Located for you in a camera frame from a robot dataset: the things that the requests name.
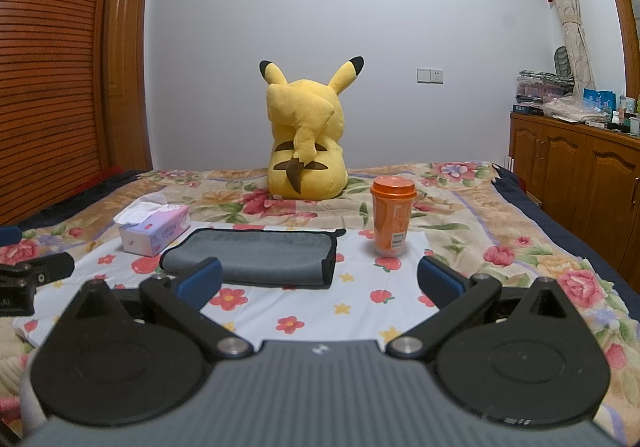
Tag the small white bottle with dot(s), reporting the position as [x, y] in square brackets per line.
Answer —
[615, 119]

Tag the purple and grey towel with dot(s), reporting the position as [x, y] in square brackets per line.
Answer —
[270, 257]

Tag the pink and white tissue box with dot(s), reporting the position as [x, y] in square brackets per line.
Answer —
[155, 232]

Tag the white wall switch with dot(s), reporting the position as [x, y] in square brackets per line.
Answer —
[429, 75]

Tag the black ribbed pad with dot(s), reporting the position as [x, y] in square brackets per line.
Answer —
[563, 62]

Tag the beige bagged cloth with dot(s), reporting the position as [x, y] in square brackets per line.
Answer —
[572, 109]

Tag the yellow plush toy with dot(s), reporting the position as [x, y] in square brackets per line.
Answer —
[305, 137]

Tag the dark flat box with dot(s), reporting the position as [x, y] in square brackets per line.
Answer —
[529, 110]

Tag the wooden door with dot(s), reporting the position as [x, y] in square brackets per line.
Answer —
[126, 67]

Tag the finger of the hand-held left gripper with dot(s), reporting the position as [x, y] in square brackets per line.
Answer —
[7, 234]
[47, 268]

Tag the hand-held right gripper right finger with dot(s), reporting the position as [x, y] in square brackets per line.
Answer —
[439, 277]

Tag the wooden louvered wardrobe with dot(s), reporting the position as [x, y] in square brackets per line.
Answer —
[50, 77]

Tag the blue printed box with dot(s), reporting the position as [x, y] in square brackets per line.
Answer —
[599, 100]

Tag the orange cup with lid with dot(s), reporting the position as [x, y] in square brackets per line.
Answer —
[392, 222]

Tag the wooden window frame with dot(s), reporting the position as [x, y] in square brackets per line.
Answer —
[624, 2]

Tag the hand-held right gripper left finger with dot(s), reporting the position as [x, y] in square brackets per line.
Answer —
[201, 278]

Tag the beige patterned curtain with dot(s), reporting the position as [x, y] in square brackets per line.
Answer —
[567, 2]

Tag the stack of bagged cloths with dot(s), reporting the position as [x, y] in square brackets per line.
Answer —
[537, 88]

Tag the wooden cabinet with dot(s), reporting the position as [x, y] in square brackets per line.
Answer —
[575, 167]

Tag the white flower-print cloth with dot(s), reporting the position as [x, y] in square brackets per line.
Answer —
[350, 297]

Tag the floral blanket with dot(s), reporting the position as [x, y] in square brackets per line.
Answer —
[525, 232]

